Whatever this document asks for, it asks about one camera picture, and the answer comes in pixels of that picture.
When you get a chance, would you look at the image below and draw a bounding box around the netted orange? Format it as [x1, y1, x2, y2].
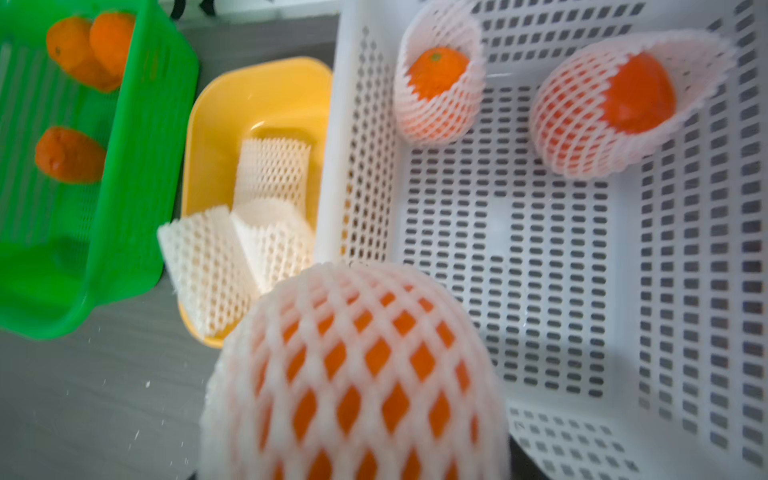
[197, 263, 511, 479]
[394, 1, 486, 146]
[35, 127, 107, 184]
[89, 12, 136, 79]
[530, 30, 736, 180]

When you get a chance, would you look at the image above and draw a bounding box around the white foam net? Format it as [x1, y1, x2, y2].
[232, 198, 315, 295]
[157, 205, 258, 337]
[233, 138, 312, 214]

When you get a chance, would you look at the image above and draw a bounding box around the orange toy fruit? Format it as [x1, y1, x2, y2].
[46, 16, 121, 93]

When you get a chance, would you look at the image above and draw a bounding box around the yellow plastic tray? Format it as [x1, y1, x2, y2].
[178, 56, 334, 349]

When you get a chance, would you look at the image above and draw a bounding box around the white perforated plastic basket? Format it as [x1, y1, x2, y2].
[315, 1, 767, 479]

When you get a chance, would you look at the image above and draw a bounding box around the green plastic basket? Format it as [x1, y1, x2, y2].
[1, 1, 199, 340]

